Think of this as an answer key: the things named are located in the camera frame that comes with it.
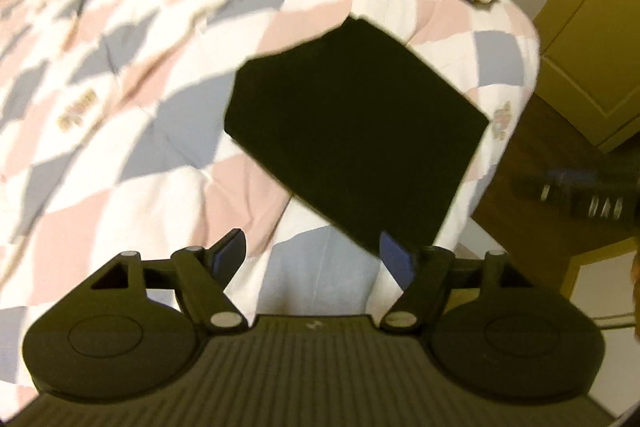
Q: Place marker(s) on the black pants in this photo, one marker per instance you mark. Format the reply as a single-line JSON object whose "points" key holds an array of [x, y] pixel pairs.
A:
{"points": [[355, 127]]}

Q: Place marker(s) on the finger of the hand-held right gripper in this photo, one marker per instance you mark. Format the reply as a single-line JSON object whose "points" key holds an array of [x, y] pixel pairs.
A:
{"points": [[570, 187]]}

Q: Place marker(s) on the pink blue checkered quilt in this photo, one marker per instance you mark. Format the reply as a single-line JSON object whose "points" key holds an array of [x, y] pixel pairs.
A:
{"points": [[140, 82]]}

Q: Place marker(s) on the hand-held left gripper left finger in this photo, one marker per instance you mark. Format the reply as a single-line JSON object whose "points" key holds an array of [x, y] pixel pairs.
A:
{"points": [[227, 255]]}

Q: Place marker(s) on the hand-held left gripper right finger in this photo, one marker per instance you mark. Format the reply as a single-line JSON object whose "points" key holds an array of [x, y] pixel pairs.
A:
{"points": [[397, 258]]}

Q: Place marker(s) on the wooden door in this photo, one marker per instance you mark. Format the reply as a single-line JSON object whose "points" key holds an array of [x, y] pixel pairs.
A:
{"points": [[595, 37]]}

